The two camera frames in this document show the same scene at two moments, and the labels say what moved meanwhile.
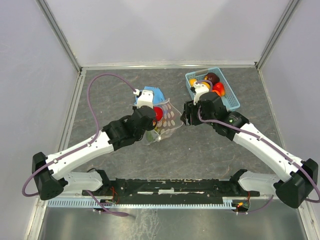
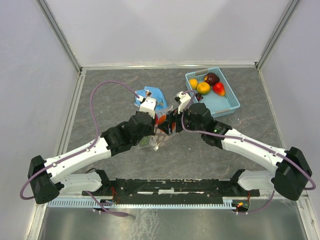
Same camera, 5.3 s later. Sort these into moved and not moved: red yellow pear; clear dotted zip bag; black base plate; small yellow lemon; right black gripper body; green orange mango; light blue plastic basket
Moved: right black gripper body; clear dotted zip bag; green orange mango
Not moved: red yellow pear; black base plate; small yellow lemon; light blue plastic basket
